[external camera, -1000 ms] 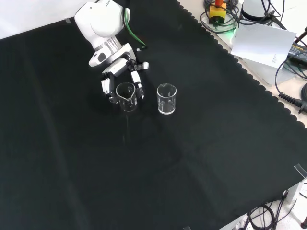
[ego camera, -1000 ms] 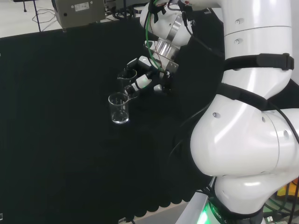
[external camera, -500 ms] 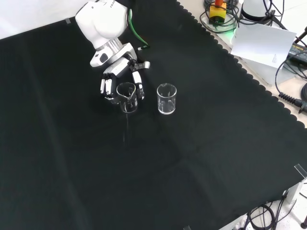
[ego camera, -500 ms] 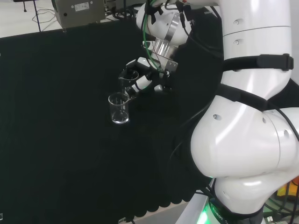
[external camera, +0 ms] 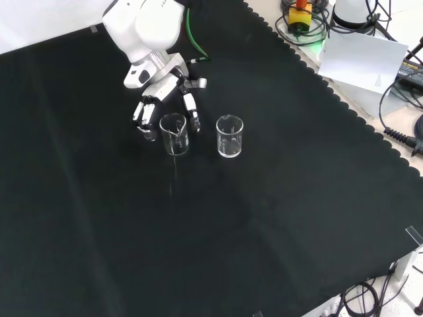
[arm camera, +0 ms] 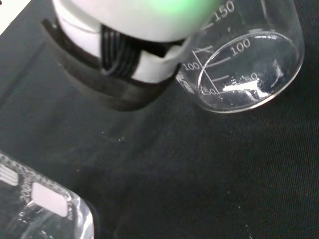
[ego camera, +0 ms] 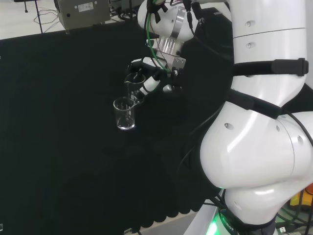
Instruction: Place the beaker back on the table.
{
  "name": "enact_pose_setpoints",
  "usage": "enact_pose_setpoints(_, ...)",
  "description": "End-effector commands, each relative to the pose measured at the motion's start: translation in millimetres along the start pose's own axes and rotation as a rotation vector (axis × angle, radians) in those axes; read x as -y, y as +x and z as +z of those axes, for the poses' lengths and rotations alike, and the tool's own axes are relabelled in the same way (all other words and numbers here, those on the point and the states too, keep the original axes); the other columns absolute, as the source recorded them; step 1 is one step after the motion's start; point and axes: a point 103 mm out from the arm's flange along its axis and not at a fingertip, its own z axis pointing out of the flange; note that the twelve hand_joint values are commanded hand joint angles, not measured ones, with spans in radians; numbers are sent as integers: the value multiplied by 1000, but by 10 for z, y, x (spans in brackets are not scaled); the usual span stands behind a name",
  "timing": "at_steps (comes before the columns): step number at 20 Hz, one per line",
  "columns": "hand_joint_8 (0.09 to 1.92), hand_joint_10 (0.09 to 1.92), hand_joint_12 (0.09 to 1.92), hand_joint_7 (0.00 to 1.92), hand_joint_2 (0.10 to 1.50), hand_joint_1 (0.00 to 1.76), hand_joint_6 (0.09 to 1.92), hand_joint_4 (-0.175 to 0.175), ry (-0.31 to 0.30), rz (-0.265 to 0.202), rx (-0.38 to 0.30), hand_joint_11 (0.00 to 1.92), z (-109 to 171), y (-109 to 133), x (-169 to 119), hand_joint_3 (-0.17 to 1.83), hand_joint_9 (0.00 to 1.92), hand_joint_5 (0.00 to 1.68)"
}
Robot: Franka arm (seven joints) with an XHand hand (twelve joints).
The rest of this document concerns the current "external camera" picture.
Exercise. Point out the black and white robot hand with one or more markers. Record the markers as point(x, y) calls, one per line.
point(158, 89)

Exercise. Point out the clear glass beaker with spout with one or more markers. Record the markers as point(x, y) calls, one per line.
point(175, 138)

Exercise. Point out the clear glass rod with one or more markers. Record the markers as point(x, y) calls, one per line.
point(174, 171)

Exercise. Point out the grey tape strip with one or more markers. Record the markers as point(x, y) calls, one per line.
point(94, 29)

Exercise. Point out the black bench cloth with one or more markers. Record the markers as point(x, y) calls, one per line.
point(132, 214)

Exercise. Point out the yellow stop button box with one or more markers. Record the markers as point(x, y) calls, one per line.
point(300, 16)

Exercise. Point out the pale board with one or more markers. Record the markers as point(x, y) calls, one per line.
point(360, 61)

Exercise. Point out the white round stand base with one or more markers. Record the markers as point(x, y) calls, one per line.
point(350, 11)

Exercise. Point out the clear cloth clip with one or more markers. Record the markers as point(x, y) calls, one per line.
point(414, 235)
point(257, 314)

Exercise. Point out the black power adapter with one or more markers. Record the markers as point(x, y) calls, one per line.
point(411, 71)

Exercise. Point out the black tripod leg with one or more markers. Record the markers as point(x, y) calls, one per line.
point(414, 49)

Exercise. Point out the aluminium bench bracket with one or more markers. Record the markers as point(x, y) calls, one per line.
point(408, 264)

